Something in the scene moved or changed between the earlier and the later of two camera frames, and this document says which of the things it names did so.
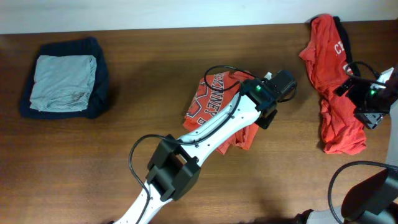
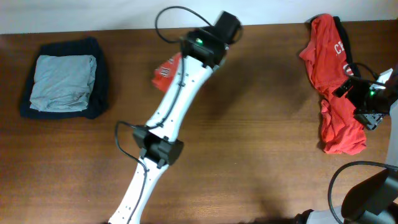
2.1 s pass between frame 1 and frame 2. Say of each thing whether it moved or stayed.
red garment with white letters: stayed
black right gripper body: stayed
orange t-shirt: moved
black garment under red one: stayed
